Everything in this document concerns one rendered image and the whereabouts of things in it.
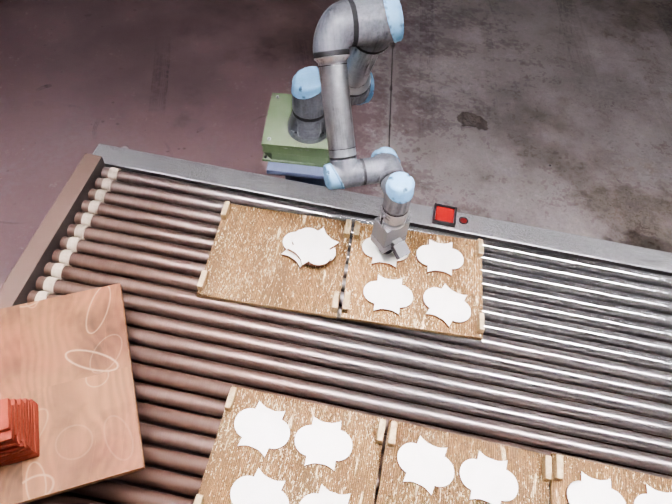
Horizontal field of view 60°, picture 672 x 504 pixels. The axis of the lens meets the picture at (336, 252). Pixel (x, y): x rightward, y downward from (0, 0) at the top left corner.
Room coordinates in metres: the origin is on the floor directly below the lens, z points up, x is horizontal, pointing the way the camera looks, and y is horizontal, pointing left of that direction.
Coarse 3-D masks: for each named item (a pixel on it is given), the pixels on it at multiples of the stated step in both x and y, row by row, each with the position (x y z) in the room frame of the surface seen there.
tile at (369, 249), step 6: (366, 240) 1.09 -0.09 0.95; (366, 246) 1.07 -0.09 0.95; (372, 246) 1.07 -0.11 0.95; (366, 252) 1.04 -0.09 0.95; (372, 252) 1.05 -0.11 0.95; (378, 252) 1.05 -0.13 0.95; (372, 258) 1.02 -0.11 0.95; (378, 258) 1.03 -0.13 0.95; (384, 258) 1.03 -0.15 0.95; (390, 258) 1.03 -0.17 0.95; (402, 258) 1.04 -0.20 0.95; (372, 264) 1.01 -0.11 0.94; (390, 264) 1.01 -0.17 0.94
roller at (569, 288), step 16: (96, 192) 1.17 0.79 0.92; (112, 192) 1.19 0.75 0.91; (144, 208) 1.14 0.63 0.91; (160, 208) 1.14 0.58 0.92; (176, 208) 1.15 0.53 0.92; (192, 208) 1.16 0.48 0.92; (496, 272) 1.05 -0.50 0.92; (512, 272) 1.05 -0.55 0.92; (544, 288) 1.02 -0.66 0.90; (560, 288) 1.02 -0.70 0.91; (576, 288) 1.02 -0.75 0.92; (592, 288) 1.03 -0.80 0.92; (624, 304) 1.00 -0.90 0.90; (640, 304) 1.00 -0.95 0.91; (656, 304) 1.00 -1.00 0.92
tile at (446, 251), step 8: (424, 248) 1.09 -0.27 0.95; (432, 248) 1.09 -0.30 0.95; (440, 248) 1.09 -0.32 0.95; (448, 248) 1.10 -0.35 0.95; (416, 256) 1.05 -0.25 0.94; (424, 256) 1.05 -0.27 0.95; (432, 256) 1.06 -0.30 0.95; (440, 256) 1.06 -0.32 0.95; (448, 256) 1.07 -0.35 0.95; (456, 256) 1.07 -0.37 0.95; (424, 264) 1.03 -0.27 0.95; (432, 264) 1.03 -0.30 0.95; (440, 264) 1.03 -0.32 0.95; (448, 264) 1.03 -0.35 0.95; (456, 264) 1.04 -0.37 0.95; (440, 272) 1.01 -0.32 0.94; (448, 272) 1.01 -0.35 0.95
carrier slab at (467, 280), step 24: (360, 240) 1.09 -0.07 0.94; (408, 240) 1.12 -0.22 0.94; (432, 240) 1.13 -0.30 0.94; (456, 240) 1.14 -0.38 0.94; (360, 264) 1.00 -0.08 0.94; (384, 264) 1.01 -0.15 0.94; (408, 264) 1.03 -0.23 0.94; (480, 264) 1.06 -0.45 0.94; (360, 288) 0.92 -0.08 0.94; (456, 288) 0.96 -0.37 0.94; (480, 288) 0.97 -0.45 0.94; (360, 312) 0.84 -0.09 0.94; (384, 312) 0.85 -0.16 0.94; (408, 312) 0.86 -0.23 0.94; (480, 312) 0.88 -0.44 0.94; (456, 336) 0.80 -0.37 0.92; (480, 336) 0.81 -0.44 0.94
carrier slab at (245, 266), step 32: (224, 224) 1.09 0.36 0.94; (256, 224) 1.11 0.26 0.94; (288, 224) 1.12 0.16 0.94; (320, 224) 1.14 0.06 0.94; (224, 256) 0.97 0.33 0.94; (256, 256) 0.99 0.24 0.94; (224, 288) 0.86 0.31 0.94; (256, 288) 0.88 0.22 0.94; (288, 288) 0.89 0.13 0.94; (320, 288) 0.90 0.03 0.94
